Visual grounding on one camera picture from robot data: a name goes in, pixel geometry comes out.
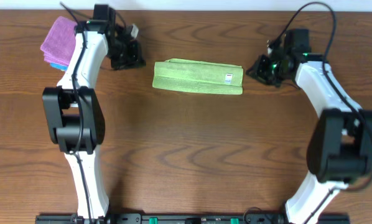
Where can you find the purple folded cloth top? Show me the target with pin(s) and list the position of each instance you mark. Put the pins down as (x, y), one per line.
(59, 44)

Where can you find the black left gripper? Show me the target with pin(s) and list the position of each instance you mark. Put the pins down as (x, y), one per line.
(135, 58)

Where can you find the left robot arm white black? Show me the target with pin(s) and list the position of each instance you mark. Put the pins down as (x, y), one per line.
(74, 117)

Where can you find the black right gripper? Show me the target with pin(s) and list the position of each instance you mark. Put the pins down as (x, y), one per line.
(258, 71)

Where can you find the green microfiber cloth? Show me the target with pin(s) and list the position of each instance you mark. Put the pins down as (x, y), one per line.
(198, 77)

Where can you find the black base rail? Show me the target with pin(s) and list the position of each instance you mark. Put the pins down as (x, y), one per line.
(136, 218)

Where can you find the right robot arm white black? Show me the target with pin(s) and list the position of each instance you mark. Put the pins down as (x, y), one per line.
(340, 149)

